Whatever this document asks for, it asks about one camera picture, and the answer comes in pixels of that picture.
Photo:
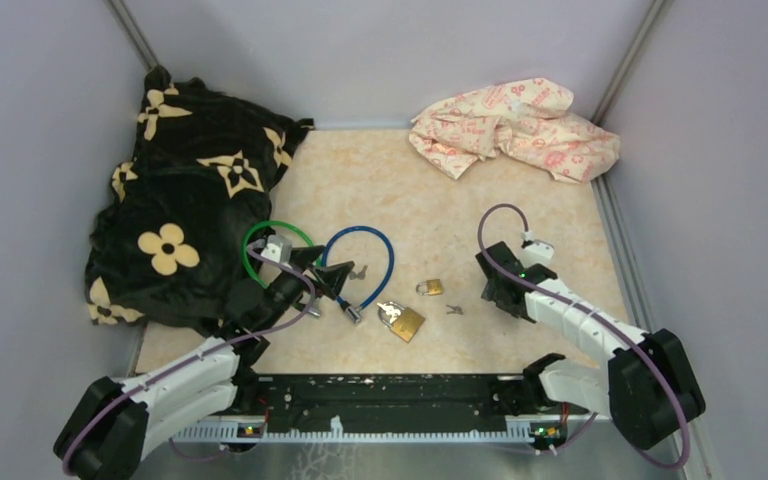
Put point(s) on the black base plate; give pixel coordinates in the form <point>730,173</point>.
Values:
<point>390,403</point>

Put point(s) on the aluminium frame rail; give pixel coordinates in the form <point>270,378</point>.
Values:
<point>539,431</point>

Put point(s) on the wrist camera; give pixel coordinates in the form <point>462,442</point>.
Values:
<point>535,251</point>
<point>277,249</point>

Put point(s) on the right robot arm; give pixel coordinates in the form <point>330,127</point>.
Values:
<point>643,381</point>

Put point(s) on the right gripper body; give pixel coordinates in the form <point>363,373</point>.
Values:
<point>491,294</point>

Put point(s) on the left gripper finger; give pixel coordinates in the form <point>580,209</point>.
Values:
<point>330,280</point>
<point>307,257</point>

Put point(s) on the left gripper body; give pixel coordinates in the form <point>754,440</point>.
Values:
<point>287,289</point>

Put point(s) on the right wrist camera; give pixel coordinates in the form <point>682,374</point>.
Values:
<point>535,251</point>

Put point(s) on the crumpled printed paper bag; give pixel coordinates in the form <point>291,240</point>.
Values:
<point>530,121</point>

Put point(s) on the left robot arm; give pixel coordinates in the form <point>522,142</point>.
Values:
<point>118,423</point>

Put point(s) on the black floral blanket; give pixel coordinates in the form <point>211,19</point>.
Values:
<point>168,248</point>

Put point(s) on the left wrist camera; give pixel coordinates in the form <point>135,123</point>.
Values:
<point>277,249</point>

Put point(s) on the small brass padlock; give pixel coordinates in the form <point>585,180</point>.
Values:
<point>430,287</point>

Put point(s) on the large padlock keys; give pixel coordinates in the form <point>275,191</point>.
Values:
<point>389,313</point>

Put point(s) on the large brass padlock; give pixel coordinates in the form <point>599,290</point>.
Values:
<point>408,324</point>

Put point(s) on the blue lock keys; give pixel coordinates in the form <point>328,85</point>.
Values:
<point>358,274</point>

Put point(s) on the small padlock keys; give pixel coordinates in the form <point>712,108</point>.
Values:
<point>454,310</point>

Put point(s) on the blue cable lock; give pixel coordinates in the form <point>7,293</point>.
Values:
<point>378,252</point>

